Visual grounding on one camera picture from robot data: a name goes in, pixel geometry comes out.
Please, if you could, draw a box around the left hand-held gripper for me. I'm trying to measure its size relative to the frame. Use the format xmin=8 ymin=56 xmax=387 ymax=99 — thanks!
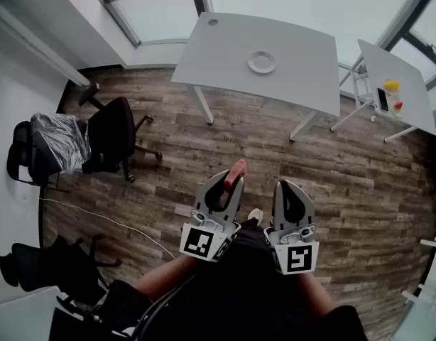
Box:
xmin=179 ymin=170 xmax=246 ymax=263

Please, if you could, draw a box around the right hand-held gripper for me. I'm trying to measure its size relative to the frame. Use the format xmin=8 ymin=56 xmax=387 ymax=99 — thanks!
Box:
xmin=263 ymin=178 xmax=320 ymax=276

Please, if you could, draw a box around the red block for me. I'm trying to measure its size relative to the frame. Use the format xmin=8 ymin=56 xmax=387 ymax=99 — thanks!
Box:
xmin=224 ymin=158 xmax=248 ymax=193

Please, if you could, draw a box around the white round plate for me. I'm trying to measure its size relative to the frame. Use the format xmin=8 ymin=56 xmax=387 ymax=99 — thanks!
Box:
xmin=246 ymin=50 xmax=277 ymax=75

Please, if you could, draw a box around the person's left forearm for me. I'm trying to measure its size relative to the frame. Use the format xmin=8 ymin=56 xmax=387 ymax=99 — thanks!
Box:
xmin=136 ymin=252 xmax=201 ymax=303

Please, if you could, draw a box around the person's right forearm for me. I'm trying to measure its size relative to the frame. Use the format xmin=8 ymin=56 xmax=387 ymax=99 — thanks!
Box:
xmin=294 ymin=271 xmax=334 ymax=318

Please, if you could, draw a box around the person's white shoe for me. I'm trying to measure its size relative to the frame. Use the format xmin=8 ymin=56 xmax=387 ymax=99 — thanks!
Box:
xmin=246 ymin=207 xmax=264 ymax=225

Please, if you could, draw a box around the person's black clothing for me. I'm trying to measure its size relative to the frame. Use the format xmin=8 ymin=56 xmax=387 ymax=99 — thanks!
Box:
xmin=107 ymin=218 xmax=368 ymax=341

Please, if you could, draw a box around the black office chair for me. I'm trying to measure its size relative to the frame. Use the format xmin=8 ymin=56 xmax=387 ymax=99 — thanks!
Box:
xmin=78 ymin=82 xmax=163 ymax=183

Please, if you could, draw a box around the black phone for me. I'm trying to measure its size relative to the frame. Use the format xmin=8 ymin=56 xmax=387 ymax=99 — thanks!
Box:
xmin=376 ymin=87 xmax=390 ymax=113

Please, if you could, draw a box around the large white table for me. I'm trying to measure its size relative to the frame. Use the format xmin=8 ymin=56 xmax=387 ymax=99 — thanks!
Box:
xmin=170 ymin=11 xmax=342 ymax=142

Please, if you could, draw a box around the white rack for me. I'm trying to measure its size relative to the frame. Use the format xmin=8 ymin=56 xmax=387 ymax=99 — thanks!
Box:
xmin=400 ymin=236 xmax=436 ymax=319

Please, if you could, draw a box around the black mesh chair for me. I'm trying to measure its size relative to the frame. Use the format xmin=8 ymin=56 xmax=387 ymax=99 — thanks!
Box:
xmin=0 ymin=234 xmax=123 ymax=298

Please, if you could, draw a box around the plastic-wrapped black chair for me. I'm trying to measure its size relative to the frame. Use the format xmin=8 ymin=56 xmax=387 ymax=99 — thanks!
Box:
xmin=6 ymin=113 xmax=93 ymax=191

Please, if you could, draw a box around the small white table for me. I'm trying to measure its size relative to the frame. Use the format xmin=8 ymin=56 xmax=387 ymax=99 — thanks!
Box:
xmin=329 ymin=38 xmax=436 ymax=144

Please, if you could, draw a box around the black equipment bag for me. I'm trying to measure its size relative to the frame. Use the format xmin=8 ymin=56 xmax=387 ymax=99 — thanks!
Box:
xmin=49 ymin=278 xmax=133 ymax=341

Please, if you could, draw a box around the dark framed glass window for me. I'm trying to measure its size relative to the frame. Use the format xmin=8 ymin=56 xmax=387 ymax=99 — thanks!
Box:
xmin=377 ymin=0 xmax=436 ymax=88
xmin=86 ymin=0 xmax=205 ymax=48

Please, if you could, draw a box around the white floor cable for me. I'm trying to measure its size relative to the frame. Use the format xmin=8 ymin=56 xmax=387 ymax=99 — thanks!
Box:
xmin=38 ymin=197 xmax=177 ymax=261

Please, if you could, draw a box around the grey body-worn cable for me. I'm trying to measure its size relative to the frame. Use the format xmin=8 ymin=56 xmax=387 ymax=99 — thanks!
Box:
xmin=132 ymin=274 xmax=197 ymax=341

